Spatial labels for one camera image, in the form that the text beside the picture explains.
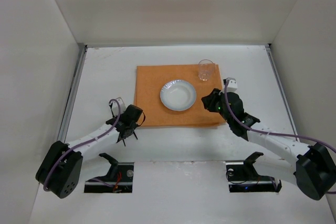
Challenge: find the clear plastic plate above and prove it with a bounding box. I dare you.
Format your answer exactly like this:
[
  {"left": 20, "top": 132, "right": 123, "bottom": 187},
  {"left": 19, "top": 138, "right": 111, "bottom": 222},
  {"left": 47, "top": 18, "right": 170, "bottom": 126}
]
[{"left": 160, "top": 80, "right": 197, "bottom": 112}]

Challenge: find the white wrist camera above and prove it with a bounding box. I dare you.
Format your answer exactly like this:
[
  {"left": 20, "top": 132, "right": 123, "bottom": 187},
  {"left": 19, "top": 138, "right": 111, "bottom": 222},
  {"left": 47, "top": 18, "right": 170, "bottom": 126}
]
[
  {"left": 223, "top": 78, "right": 238, "bottom": 92},
  {"left": 110, "top": 97, "right": 126, "bottom": 114}
]

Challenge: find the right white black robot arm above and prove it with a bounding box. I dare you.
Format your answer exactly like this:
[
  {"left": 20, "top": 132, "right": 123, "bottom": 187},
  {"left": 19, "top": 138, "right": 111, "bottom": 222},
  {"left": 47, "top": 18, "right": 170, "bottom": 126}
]
[{"left": 201, "top": 89, "right": 335, "bottom": 200}]

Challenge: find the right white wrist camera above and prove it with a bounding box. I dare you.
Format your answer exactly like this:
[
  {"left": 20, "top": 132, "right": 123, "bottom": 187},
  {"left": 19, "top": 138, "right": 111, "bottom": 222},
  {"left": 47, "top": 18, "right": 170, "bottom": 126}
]
[{"left": 223, "top": 78, "right": 238, "bottom": 92}]

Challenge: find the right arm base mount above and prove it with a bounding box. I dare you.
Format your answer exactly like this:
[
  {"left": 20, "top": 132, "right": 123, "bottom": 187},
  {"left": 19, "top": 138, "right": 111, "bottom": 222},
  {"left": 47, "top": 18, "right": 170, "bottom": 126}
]
[{"left": 225, "top": 152, "right": 282, "bottom": 193}]

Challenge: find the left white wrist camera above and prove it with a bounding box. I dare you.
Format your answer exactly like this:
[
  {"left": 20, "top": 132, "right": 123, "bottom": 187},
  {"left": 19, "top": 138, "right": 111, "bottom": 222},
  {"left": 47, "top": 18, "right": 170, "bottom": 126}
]
[{"left": 110, "top": 97, "right": 126, "bottom": 114}]

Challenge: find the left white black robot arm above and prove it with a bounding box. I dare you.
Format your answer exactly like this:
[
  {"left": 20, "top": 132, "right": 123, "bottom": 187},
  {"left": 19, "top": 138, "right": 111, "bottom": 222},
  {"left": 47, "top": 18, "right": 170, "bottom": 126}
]
[{"left": 35, "top": 100, "right": 145, "bottom": 199}]

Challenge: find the clear plastic cup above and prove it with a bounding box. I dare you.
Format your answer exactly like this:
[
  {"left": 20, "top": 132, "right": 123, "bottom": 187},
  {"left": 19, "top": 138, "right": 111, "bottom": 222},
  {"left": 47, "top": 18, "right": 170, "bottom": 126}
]
[{"left": 198, "top": 59, "right": 215, "bottom": 81}]

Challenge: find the orange cloth napkin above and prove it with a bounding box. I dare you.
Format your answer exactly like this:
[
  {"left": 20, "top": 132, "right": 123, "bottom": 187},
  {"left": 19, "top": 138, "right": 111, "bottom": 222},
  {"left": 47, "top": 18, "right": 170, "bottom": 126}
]
[{"left": 134, "top": 65, "right": 225, "bottom": 127}]

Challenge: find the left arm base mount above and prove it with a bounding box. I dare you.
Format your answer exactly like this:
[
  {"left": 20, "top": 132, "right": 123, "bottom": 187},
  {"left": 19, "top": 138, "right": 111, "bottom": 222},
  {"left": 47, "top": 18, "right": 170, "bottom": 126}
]
[{"left": 83, "top": 153, "right": 134, "bottom": 194}]

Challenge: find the black plastic fork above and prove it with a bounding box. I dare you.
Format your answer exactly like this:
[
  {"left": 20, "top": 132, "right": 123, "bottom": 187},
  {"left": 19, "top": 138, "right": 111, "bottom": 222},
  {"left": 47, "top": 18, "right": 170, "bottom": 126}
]
[{"left": 106, "top": 102, "right": 126, "bottom": 143}]

